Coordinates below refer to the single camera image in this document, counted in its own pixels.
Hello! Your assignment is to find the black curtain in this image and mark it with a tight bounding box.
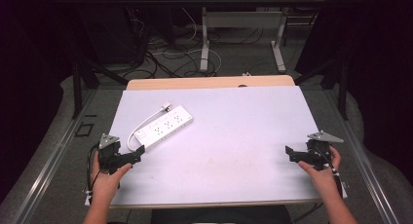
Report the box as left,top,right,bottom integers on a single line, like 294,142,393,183
293,0,413,186
0,0,79,205

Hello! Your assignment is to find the white table cover sheet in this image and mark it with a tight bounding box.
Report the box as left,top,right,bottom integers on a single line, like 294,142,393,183
85,85,349,208

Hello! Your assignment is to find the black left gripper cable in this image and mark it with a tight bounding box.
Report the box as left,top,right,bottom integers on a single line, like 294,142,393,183
85,143,102,195

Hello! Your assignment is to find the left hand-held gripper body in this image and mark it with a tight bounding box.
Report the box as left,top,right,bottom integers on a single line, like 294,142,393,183
96,132,136,175

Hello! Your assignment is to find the black floor socket frame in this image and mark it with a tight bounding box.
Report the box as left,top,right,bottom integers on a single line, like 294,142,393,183
74,121,95,138

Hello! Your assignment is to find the black metal stand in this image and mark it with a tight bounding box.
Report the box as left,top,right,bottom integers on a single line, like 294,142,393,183
294,56,349,122
71,53,130,120

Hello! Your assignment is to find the white power strip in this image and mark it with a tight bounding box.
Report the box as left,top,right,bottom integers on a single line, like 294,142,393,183
133,105,194,151

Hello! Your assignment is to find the tangle of floor cables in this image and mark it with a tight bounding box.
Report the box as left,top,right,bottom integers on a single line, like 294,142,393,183
121,6,266,80

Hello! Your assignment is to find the person's left hand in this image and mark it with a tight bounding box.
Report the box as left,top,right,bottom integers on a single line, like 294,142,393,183
90,150,133,204

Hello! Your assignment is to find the wooden table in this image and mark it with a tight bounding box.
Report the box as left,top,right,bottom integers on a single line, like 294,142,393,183
126,75,296,92

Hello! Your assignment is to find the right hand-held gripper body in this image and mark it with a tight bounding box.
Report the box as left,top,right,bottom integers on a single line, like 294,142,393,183
300,130,345,171

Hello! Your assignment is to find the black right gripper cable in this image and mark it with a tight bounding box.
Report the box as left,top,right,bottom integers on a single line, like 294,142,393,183
316,148,345,200

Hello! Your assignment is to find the person's right hand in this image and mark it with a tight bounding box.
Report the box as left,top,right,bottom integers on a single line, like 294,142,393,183
297,145,343,199

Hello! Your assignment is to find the aluminium floor rail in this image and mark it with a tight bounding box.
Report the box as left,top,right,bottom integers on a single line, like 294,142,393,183
11,87,98,224
319,87,398,224

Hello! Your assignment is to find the white power strip cable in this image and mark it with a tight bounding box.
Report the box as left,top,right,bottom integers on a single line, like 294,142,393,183
127,107,165,153

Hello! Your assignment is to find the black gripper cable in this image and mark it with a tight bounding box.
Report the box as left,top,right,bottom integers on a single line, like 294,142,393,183
316,148,345,200
85,143,102,195

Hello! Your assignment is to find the white-legged desk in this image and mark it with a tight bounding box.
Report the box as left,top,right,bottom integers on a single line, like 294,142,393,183
180,0,329,74

